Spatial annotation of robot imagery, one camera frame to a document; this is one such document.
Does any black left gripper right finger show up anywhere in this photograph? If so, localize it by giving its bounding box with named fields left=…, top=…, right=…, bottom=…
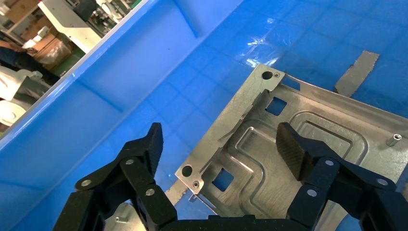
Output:
left=275, top=122, right=408, bottom=231

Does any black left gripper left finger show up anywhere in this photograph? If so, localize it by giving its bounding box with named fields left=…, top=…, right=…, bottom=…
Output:
left=52, top=122, right=178, bottom=231

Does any grey tape strip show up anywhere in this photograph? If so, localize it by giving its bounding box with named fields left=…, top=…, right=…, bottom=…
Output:
left=334, top=50, right=380, bottom=98
left=165, top=178, right=192, bottom=206

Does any white round lamp stand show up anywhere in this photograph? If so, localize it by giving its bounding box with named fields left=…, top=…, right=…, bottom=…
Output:
left=0, top=100, right=28, bottom=128

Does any stamped sheet metal bracket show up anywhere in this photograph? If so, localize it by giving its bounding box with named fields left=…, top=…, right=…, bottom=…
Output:
left=174, top=63, right=408, bottom=231

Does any blue plastic bin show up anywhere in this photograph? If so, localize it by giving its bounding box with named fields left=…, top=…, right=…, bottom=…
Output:
left=0, top=0, right=408, bottom=231

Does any white machine cabinet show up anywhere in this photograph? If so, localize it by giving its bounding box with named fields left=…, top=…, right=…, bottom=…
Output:
left=38, top=0, right=102, bottom=53

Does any brown cardboard box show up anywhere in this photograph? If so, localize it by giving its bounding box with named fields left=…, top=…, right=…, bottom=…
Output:
left=32, top=33, right=76, bottom=69
left=4, top=0, right=37, bottom=23

